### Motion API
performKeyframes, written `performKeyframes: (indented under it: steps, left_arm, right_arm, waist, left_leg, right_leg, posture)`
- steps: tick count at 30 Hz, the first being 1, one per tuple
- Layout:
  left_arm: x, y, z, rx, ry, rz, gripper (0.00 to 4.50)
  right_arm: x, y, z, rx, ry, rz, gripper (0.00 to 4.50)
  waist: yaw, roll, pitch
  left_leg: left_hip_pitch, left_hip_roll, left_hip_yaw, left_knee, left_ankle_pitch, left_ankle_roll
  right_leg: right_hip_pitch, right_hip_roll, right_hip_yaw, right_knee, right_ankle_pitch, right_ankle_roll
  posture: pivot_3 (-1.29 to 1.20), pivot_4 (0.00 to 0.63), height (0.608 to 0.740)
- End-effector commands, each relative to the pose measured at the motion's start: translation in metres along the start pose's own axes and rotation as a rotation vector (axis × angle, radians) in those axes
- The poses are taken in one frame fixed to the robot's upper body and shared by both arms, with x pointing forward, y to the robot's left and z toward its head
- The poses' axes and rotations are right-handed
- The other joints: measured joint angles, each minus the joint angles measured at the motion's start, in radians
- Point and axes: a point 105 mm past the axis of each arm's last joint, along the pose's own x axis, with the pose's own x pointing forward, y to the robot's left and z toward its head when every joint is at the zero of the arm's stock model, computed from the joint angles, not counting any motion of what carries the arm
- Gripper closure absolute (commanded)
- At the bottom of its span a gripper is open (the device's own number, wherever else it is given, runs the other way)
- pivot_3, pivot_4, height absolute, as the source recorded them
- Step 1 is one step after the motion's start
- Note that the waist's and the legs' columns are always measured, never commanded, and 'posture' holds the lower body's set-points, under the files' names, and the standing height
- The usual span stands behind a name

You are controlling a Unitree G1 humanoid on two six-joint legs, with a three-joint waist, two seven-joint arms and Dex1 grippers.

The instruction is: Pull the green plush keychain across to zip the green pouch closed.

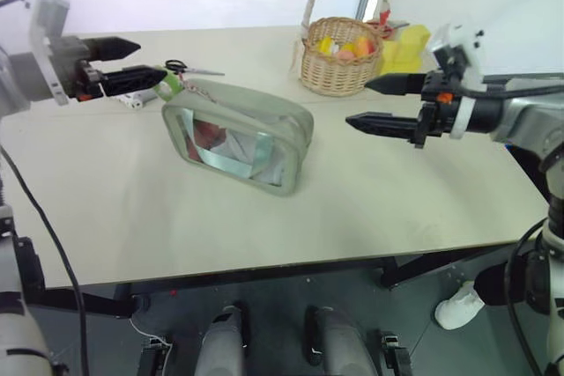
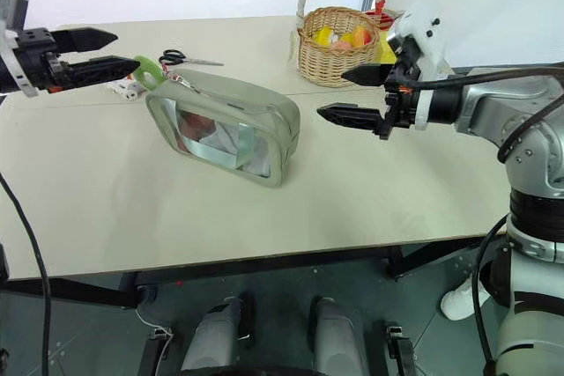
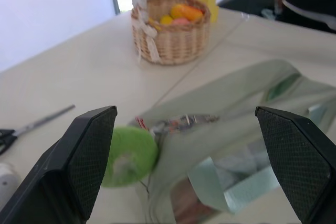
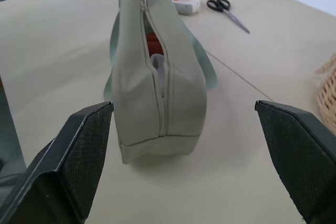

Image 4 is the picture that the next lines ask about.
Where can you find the light lavender cloth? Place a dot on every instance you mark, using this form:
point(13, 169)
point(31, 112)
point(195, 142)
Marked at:
point(160, 69)

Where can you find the white glue gun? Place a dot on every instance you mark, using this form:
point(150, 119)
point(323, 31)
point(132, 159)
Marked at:
point(187, 5)

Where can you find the woven wicker basket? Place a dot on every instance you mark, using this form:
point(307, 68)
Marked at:
point(328, 95)

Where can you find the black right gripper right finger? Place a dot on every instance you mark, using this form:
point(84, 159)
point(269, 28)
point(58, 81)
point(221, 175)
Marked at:
point(302, 155)

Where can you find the dark red cloth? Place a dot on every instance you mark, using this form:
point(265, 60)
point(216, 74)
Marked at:
point(154, 44)

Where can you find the grey-green zipper pouch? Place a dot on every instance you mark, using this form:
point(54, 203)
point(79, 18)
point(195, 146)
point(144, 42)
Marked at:
point(178, 87)

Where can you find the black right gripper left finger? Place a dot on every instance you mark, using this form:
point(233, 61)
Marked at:
point(65, 166)

